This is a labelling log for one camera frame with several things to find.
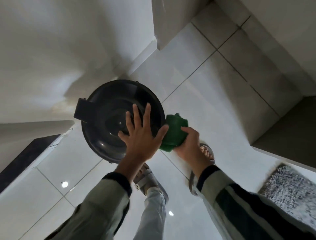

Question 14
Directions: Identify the person's left hand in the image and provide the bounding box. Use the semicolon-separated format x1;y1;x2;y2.
118;103;169;164

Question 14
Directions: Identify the person's right hand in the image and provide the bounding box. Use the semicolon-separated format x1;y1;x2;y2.
173;127;206;174

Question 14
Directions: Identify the green cleaning cloth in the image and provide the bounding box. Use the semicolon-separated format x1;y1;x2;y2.
159;113;189;152

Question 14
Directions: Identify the black round trash bin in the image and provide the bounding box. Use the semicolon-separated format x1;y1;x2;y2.
74;80;166;164

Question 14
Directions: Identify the person's left forearm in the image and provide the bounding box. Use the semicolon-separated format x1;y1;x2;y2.
44;158;146;240

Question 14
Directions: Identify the person's right forearm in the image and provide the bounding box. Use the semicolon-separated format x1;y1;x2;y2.
190;163;316;240

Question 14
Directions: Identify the person's right foot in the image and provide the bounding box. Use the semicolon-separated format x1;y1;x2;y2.
199;145;215;164

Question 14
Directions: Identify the grey right sandal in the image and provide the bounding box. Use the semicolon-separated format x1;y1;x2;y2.
189;143;216;197

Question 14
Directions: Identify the grey sandal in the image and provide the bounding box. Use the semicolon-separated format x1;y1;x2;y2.
133;163;169;202
189;143;216;197

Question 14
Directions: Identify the grey left sandal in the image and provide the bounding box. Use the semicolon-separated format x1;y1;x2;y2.
133;163;169;202

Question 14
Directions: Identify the person's left leg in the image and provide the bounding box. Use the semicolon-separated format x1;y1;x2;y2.
133;187;169;240

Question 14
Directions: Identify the black stone threshold strip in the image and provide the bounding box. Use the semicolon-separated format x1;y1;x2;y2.
0;134;61;194

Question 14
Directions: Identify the grey shaggy floor mat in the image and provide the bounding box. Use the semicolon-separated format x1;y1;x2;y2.
258;163;316;231

